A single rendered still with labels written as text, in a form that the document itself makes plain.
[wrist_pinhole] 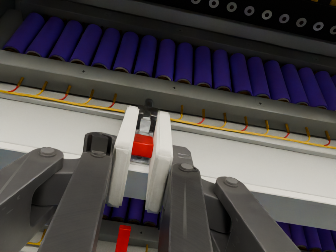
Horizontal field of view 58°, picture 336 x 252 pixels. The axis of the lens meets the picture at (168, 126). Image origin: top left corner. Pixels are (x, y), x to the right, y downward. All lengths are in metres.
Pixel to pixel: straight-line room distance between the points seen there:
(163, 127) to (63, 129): 0.12
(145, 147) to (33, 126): 0.13
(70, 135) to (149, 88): 0.08
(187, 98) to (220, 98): 0.03
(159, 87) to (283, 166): 0.13
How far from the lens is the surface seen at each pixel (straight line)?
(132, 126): 0.16
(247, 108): 0.29
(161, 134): 0.15
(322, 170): 0.31
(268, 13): 0.38
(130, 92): 0.28
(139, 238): 0.39
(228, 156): 0.27
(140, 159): 0.25
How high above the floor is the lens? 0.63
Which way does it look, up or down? 27 degrees down
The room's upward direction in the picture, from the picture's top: 13 degrees clockwise
